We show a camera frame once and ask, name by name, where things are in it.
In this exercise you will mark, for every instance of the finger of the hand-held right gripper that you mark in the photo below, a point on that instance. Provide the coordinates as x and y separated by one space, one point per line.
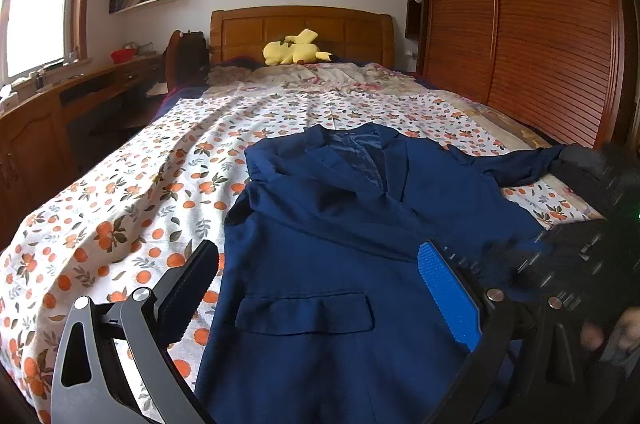
530 269

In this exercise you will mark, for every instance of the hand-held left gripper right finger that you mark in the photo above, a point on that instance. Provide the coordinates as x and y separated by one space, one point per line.
445 294

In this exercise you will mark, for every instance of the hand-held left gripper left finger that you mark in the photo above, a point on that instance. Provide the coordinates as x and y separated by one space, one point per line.
192 284

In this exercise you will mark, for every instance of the navy blue suit jacket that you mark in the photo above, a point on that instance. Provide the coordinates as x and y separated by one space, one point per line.
325 229

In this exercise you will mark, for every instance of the person's right hand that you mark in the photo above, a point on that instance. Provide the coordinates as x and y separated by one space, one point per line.
627 329

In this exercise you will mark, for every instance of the wooden bed with floral sheet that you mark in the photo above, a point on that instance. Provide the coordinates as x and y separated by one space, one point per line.
150 184

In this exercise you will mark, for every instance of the wooden desk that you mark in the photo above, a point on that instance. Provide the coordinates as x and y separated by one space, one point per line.
30 129

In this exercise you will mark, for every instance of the wooden chair with bag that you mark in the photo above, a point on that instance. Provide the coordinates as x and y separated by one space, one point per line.
190 54

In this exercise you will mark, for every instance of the wooden slatted wardrobe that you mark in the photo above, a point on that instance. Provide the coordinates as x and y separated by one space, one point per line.
525 29

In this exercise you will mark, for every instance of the cream patterned quilt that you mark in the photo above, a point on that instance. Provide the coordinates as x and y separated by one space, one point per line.
310 76

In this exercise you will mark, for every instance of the red bowl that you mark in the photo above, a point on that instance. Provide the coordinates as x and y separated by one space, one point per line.
122 56

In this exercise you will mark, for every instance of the yellow plush toy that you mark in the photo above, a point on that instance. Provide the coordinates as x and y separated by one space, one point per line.
295 51

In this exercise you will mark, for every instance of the wooden headboard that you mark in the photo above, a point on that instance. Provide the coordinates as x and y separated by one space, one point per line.
240 34

